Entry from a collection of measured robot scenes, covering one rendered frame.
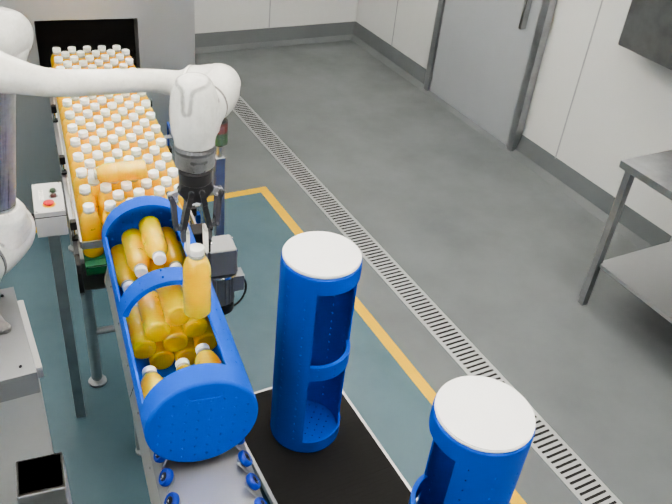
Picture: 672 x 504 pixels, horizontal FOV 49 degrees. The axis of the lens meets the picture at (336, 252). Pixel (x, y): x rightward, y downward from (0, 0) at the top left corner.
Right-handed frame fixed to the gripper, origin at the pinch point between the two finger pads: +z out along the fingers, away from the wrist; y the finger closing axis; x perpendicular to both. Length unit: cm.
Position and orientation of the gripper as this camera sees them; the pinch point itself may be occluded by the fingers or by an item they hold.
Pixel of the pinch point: (196, 240)
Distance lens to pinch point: 182.5
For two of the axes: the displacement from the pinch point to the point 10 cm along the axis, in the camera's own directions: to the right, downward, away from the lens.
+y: 9.2, -1.4, 3.5
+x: -3.7, -5.6, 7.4
